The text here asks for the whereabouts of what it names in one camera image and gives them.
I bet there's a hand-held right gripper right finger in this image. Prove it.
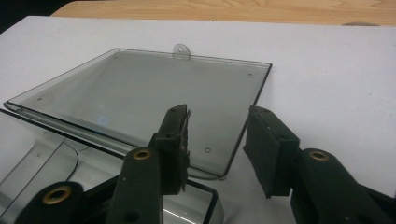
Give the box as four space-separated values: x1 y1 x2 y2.
243 105 301 200

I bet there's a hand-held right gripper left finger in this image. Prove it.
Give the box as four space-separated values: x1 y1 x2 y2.
148 104 191 196

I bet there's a transparent grey compartment box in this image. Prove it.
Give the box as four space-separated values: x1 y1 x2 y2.
0 43 274 224

